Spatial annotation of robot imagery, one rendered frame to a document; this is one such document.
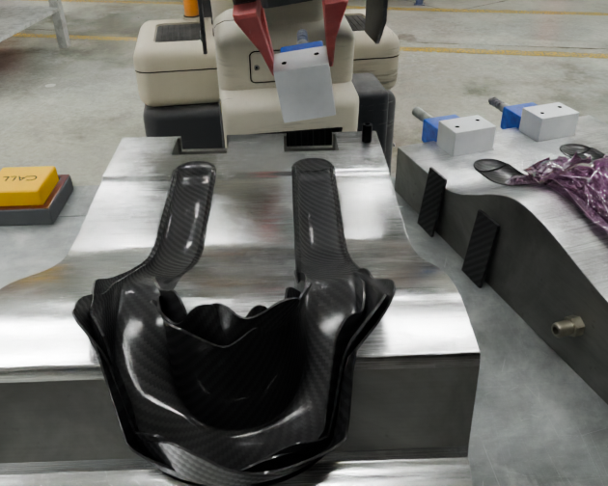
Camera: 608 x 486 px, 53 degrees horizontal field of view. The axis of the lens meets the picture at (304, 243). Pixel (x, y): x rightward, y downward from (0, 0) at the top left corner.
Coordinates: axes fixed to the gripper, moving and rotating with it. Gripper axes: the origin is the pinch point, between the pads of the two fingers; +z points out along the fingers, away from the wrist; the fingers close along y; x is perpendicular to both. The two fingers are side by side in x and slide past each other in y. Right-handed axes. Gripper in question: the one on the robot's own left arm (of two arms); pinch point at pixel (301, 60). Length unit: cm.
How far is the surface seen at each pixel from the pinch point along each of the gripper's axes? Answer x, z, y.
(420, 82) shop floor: 256, 148, 51
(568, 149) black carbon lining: 2.1, 16.6, 27.2
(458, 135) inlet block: 1.2, 11.8, 14.9
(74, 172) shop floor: 158, 108, -108
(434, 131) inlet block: 5.4, 13.7, 13.2
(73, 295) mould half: -30.0, -3.0, -13.3
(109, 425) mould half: -36.5, 0.1, -11.1
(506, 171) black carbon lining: -2.3, 14.7, 19.0
